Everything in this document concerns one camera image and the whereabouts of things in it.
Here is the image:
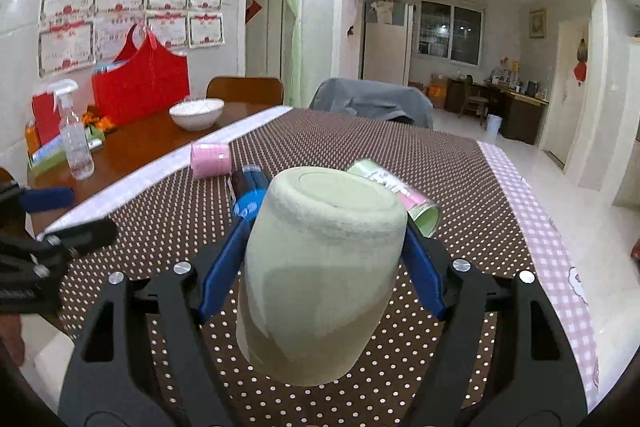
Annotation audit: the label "wooden chair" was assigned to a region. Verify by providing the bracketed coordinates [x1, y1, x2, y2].
[205, 76, 285, 106]

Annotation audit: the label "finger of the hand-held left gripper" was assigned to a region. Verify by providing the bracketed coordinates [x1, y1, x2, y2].
[20, 187, 76, 214]
[37, 221, 119, 256]

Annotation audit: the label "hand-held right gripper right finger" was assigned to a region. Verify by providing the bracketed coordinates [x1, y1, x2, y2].
[402, 222, 596, 427]

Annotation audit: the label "green printed cup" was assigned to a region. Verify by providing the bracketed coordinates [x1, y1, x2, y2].
[346, 158, 442, 238]

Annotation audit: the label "white bowl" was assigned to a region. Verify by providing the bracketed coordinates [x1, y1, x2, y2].
[169, 98, 225, 132]

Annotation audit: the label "window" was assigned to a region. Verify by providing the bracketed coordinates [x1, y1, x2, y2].
[417, 0, 487, 66]

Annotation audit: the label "red box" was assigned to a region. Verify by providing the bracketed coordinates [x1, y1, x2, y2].
[31, 91, 64, 146]

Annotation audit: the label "framed wall picture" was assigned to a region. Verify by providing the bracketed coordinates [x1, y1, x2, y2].
[528, 9, 547, 40]

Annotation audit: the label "person's left hand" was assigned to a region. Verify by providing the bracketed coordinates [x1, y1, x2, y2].
[0, 313, 25, 367]

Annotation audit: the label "white refrigerator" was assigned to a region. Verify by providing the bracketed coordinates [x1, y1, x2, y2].
[362, 1, 416, 88]

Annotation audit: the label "red hanging ornament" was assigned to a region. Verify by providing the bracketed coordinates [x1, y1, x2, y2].
[573, 37, 590, 86]

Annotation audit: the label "brown polka dot tablecloth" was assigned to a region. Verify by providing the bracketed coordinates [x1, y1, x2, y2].
[37, 107, 591, 427]
[37, 106, 601, 414]

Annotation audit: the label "red bag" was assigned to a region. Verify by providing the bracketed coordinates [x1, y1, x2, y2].
[91, 24, 191, 128]

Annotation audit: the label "green tissue pack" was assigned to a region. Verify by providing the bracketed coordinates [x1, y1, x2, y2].
[27, 139, 69, 170]

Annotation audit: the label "cardboard box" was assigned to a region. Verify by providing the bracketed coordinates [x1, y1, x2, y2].
[427, 74, 449, 108]

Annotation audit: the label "plain green cup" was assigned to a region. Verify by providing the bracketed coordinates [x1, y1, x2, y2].
[235, 165, 408, 387]

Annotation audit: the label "grey covered chair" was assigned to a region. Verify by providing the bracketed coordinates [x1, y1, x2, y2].
[308, 77, 435, 130]

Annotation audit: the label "dark wooden desk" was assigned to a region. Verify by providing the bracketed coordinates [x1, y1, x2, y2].
[445, 78, 549, 146]

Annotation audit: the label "clear spray bottle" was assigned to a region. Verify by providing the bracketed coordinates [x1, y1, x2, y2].
[47, 79, 96, 182]

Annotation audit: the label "pink cup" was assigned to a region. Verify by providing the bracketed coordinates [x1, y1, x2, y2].
[190, 141, 232, 180]

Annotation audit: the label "dark blue cup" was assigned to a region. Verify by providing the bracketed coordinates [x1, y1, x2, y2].
[229, 164, 274, 219]

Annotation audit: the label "white door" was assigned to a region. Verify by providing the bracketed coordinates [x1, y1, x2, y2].
[542, 19, 592, 168]

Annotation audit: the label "wooden table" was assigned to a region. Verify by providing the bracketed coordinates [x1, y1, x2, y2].
[27, 99, 282, 228]

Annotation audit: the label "orange flowers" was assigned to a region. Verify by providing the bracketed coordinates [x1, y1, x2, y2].
[82, 105, 117, 130]

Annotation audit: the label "orange bottle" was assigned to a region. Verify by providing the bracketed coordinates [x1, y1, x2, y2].
[25, 122, 42, 156]

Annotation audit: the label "dark desk chair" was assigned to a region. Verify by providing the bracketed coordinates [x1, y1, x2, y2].
[458, 74, 489, 126]

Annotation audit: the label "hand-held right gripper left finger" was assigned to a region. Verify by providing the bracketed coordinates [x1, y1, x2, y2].
[57, 207, 258, 427]

